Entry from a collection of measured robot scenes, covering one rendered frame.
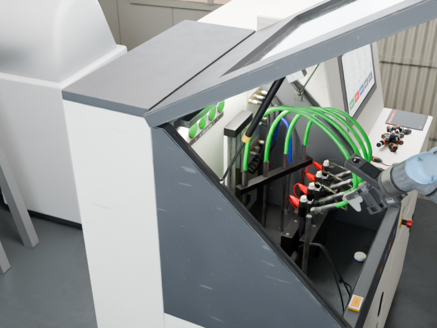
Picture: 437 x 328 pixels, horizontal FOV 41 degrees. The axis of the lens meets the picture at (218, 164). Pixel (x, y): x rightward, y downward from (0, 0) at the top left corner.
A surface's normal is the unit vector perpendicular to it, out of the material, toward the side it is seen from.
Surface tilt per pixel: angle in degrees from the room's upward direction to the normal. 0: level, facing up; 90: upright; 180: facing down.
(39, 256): 0
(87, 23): 90
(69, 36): 90
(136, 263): 90
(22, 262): 0
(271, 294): 90
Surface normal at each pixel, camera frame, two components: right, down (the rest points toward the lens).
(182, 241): -0.43, 0.47
